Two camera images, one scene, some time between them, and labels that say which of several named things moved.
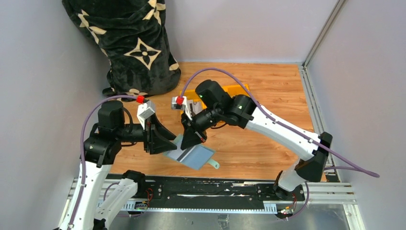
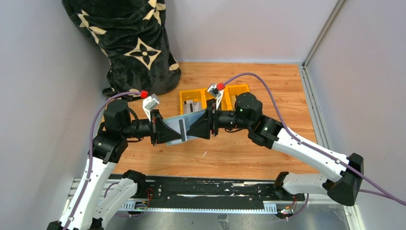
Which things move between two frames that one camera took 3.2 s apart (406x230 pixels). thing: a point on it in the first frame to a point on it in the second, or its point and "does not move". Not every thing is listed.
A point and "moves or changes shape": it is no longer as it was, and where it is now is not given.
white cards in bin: [197, 106] does not move
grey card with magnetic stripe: [180, 155] moves or changes shape
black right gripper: [193, 125] to [213, 120]
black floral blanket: [132, 34] does not move
